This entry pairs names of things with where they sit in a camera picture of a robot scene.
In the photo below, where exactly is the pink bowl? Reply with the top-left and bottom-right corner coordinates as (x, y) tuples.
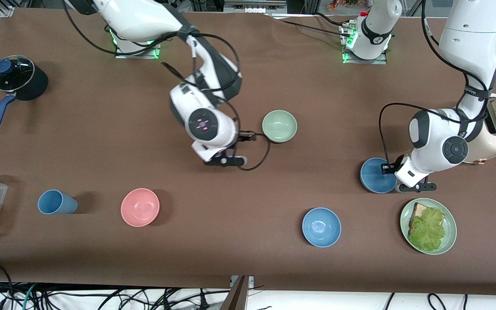
(121, 188), (160, 227)

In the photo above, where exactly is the green plate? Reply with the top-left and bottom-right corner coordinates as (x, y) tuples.
(400, 198), (457, 255)

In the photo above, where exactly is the white toaster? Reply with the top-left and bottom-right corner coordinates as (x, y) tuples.
(463, 94), (496, 164)

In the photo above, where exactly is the orange background object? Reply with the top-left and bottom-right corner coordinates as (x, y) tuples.
(328, 0), (360, 12)

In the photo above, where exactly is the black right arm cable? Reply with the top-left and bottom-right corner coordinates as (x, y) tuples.
(65, 0), (271, 171)

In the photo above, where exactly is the black pot with glass lid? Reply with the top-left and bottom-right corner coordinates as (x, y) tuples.
(0, 55), (49, 130)

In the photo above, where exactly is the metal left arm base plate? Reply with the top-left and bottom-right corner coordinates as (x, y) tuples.
(342, 24), (388, 65)

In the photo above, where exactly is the glass lid blue knob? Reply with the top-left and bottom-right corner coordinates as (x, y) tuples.
(0, 55), (35, 92)

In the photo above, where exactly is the dark wooden beam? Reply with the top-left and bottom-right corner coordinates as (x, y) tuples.
(220, 276), (250, 310)

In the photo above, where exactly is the grey power strip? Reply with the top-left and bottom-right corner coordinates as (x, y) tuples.
(223, 0), (288, 14)

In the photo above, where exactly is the blue bowl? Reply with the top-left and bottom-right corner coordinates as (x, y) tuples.
(302, 208), (342, 248)
(360, 158), (398, 194)

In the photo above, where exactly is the bread slice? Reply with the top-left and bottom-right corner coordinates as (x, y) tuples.
(409, 202), (436, 235)

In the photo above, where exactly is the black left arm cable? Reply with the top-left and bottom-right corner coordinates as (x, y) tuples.
(379, 0), (496, 173)

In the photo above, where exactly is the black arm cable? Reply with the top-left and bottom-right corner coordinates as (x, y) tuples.
(65, 0), (271, 171)
(379, 0), (496, 173)

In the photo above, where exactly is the black table cable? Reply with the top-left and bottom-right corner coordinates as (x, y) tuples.
(279, 19), (353, 37)
(315, 11), (354, 27)

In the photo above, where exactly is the blue cup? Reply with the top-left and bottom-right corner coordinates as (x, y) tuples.
(37, 189), (78, 215)

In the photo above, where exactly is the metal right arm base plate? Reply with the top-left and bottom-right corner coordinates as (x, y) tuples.
(115, 30), (161, 59)

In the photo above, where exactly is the teal floor cable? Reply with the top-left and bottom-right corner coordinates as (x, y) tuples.
(23, 283), (37, 310)

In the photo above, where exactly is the green bowl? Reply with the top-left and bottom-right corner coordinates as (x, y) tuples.
(262, 110), (298, 143)

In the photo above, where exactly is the brown table cover mat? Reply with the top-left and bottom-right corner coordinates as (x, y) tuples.
(0, 8), (496, 296)

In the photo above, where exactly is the green lettuce leaf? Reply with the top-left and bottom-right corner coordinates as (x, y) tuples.
(408, 208), (446, 252)

